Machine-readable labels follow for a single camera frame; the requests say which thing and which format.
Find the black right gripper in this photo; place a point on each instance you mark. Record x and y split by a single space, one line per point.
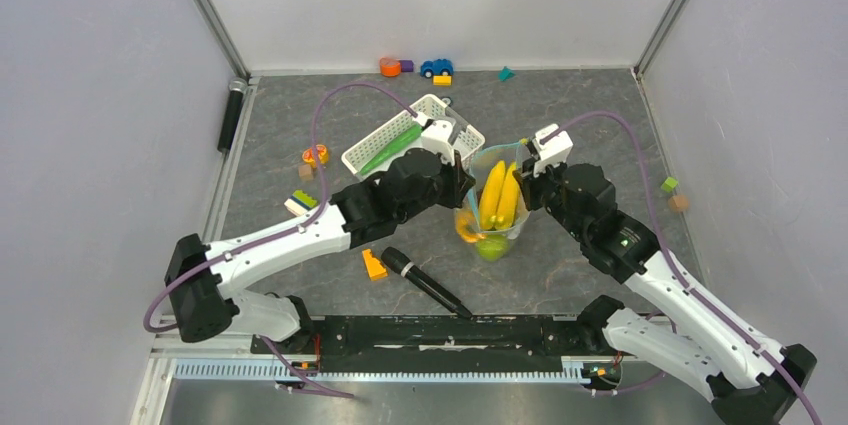
529 183

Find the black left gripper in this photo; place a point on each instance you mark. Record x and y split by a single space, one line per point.
460 182

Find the orange toy bell pepper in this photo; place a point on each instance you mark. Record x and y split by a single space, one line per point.
465 226

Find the yellow toy banana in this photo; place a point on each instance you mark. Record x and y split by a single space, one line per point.
499 200

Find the clear zip top bag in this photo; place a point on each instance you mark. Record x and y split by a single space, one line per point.
481 164

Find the green toy cucumber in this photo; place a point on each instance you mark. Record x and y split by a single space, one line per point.
394 146

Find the green toy pear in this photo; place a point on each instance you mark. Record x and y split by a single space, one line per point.
492 247

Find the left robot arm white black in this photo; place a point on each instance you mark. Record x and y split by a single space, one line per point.
208 284

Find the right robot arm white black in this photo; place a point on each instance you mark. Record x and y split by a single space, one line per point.
745 376

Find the white plastic basket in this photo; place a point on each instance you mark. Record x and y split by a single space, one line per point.
466 138

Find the lime green cube block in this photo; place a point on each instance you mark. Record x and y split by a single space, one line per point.
669 185

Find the black microphone on table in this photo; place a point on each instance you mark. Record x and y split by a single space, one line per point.
401 264

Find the yellow lego brick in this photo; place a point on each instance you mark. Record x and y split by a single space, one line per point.
442 80

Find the tan wooden cube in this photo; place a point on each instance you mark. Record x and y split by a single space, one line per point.
679 203

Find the blue toy car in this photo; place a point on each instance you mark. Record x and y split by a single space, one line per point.
436 67

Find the teal triangular block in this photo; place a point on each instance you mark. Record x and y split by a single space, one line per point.
505 74

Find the orange wedge block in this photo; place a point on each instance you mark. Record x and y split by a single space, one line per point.
373 265

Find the purple small block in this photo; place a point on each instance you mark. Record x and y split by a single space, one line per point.
407 66

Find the orange tape roll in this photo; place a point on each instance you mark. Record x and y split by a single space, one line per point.
390 67

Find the orange red round toy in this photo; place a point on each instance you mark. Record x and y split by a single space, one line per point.
317 154

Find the small brown wooden block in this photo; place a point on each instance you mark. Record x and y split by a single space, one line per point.
306 172

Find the green white lego stack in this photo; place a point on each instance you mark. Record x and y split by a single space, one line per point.
300 203

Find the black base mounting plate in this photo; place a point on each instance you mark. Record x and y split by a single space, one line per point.
445 344

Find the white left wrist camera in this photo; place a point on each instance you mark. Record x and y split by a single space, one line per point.
436 138

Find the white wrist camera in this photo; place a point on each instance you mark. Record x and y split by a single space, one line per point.
550 146
436 138

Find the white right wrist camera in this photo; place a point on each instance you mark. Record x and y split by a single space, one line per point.
550 146

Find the black microphone on rail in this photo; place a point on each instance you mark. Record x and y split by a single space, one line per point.
237 90

